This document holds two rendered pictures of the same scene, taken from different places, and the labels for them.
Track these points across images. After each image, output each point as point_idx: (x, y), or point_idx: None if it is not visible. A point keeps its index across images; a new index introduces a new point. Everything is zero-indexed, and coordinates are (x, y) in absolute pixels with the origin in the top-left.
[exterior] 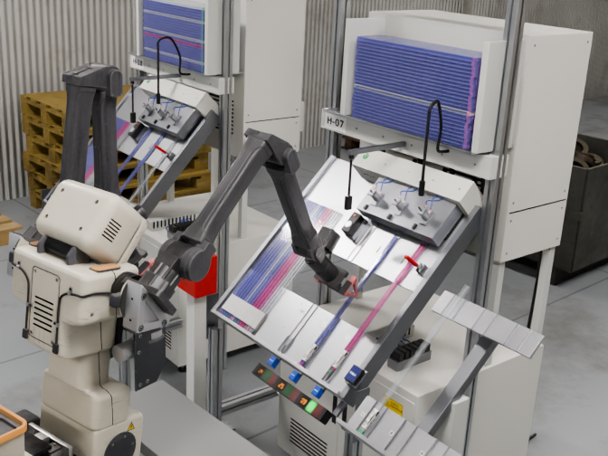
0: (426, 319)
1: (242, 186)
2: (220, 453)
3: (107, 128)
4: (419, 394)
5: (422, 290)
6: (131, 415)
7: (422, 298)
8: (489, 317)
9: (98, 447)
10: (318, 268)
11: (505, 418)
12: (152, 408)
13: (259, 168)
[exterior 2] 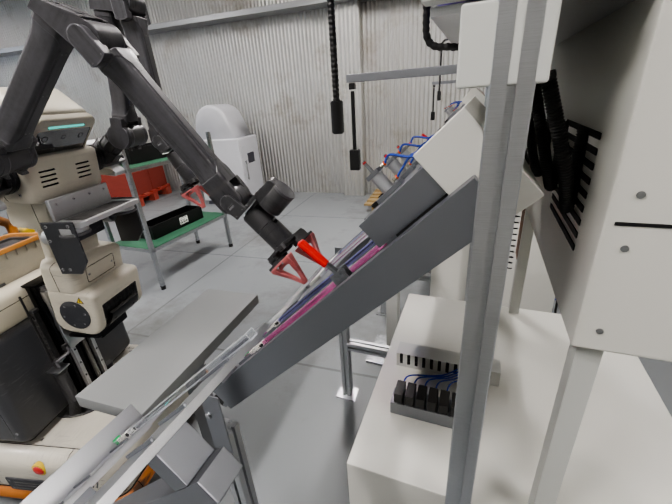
0: (558, 380)
1: (25, 76)
2: (157, 364)
3: None
4: (355, 461)
5: (318, 311)
6: (80, 293)
7: (321, 323)
8: (160, 431)
9: (51, 302)
10: (252, 228)
11: None
12: (213, 308)
13: (47, 54)
